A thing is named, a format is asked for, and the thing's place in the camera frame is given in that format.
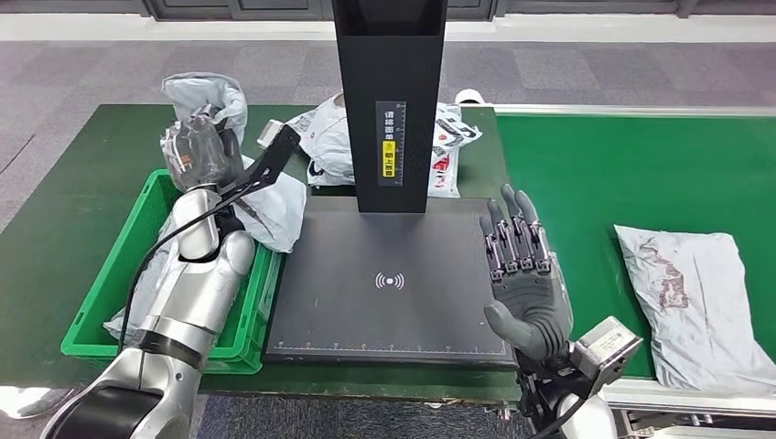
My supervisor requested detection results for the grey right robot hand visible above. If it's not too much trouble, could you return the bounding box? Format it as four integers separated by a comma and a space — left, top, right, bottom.
479, 183, 575, 365

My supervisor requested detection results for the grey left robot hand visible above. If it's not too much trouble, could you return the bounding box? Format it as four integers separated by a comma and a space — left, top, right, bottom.
159, 105, 243, 194

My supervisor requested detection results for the grey plastic mailer parcel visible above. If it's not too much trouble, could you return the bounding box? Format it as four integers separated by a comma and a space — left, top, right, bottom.
613, 224, 776, 398
160, 72, 308, 254
102, 215, 183, 342

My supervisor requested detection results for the green conveyor belt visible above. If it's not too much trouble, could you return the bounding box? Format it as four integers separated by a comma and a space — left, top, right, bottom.
497, 114, 776, 384

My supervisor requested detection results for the black inbound scanner machine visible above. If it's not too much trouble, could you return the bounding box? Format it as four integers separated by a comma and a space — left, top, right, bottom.
262, 0, 520, 370

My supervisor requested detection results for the white printed plastic bag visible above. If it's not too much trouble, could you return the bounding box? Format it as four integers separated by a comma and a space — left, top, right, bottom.
285, 92, 484, 199

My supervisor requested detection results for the black yellow ruler label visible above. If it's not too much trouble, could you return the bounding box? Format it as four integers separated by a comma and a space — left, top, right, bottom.
374, 100, 407, 187

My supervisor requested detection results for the green plastic crate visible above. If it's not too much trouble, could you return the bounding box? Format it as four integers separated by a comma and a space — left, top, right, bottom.
60, 169, 283, 376

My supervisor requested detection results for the round metal floor base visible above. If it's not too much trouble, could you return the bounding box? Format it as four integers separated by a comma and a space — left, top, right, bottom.
0, 387, 80, 419

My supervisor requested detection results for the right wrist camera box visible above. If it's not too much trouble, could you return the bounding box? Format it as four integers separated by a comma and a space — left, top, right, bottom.
569, 316, 644, 398

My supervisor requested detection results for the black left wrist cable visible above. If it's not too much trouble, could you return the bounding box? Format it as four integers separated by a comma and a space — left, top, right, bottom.
116, 181, 268, 359

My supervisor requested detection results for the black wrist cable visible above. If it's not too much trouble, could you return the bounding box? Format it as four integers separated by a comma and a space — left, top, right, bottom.
116, 181, 268, 359
527, 393, 589, 439

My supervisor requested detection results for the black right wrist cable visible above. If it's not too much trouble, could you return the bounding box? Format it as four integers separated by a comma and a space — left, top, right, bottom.
527, 393, 589, 439

